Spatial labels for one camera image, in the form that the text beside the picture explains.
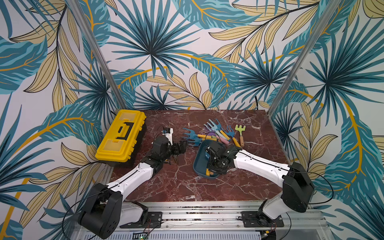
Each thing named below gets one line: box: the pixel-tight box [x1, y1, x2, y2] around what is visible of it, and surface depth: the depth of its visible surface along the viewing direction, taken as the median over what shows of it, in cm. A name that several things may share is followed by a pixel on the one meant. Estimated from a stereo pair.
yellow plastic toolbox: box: [95, 109, 147, 163], surface depth 86 cm
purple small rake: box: [204, 129, 217, 136], surface depth 109 cm
